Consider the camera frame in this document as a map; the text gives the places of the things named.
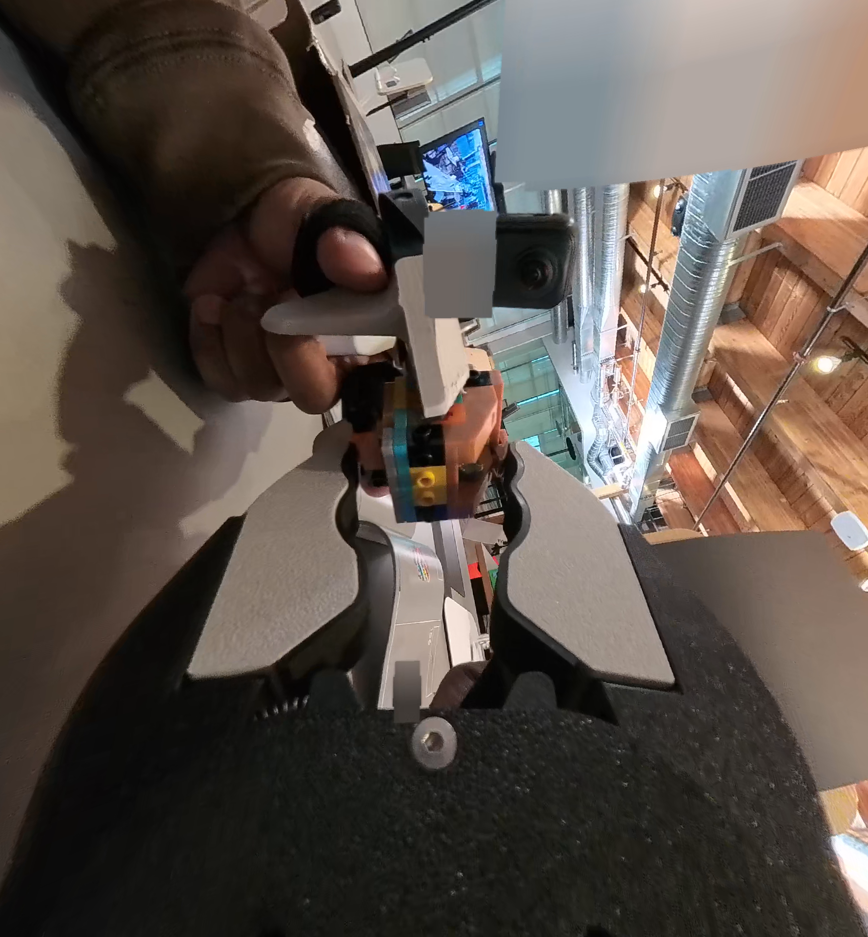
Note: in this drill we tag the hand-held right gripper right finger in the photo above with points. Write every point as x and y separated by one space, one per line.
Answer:
580 585

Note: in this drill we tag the ceiling lamp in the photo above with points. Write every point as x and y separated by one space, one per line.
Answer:
829 362

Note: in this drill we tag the multicolour toy brick model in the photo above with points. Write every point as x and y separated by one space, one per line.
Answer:
426 483

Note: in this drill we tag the silver air duct with vent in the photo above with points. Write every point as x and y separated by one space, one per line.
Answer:
690 329

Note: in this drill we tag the black speaker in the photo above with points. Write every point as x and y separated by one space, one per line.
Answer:
398 159

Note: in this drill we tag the wall screen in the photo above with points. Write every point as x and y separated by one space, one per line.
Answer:
456 168

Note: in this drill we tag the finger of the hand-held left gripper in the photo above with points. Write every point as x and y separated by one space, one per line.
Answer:
437 359

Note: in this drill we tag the grey instruction booklet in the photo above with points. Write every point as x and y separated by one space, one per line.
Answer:
412 585

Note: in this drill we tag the long silver air duct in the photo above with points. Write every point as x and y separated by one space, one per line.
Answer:
598 249

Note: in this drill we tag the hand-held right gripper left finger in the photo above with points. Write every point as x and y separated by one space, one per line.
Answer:
280 571

